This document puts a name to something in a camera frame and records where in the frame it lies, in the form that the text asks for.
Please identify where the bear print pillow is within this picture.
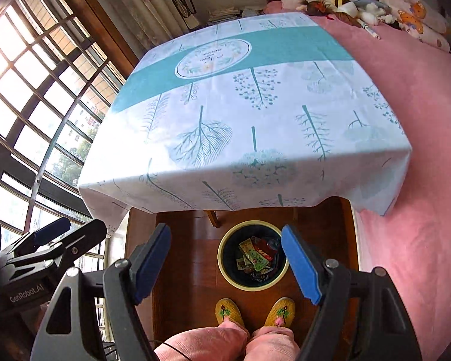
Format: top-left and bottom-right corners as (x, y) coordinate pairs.
(379, 0), (451, 51)

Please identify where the wooden table frame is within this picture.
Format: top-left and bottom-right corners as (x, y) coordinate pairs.
(204, 210), (223, 229)

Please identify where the white fluffy plush toy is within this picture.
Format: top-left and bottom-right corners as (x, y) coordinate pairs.
(357, 2), (395, 25)

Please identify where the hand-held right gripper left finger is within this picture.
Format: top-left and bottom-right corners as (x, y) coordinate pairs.
(30, 224), (171, 361)

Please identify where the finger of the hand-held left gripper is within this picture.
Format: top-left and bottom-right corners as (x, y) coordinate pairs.
(0, 216), (71, 260)
(0, 218), (108, 271)

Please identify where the brown plush toy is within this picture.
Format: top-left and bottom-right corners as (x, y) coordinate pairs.
(306, 0), (335, 17)

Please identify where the pink bed sheet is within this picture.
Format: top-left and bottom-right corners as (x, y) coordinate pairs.
(265, 0), (451, 347)

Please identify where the yellow rimmed trash bin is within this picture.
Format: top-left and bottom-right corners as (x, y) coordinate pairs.
(217, 220), (290, 291)

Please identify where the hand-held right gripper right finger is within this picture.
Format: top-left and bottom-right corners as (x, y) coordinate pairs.
(281, 224), (422, 361)

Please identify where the person's right pink trouser leg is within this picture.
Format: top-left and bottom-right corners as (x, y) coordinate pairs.
(244, 325), (301, 361)

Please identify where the thin black cable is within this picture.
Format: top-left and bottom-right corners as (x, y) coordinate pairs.
(160, 340), (190, 361)

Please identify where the stack of books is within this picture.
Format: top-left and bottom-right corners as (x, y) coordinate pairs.
(207, 5), (243, 27)

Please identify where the bee plush toy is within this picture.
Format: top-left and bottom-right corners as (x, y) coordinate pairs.
(333, 0), (357, 16)

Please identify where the red packet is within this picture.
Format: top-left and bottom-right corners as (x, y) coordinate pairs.
(253, 236), (281, 256)

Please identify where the beige curtain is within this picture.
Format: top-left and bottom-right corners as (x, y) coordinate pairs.
(109, 0), (190, 44)

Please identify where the window with metal grille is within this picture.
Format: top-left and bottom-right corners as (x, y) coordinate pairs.
(0, 0), (136, 361)

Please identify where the white marker pen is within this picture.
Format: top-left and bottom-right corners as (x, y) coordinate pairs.
(361, 20), (381, 40)

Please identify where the person's right yellow slipper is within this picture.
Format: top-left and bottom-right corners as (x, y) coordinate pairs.
(263, 297), (296, 327)

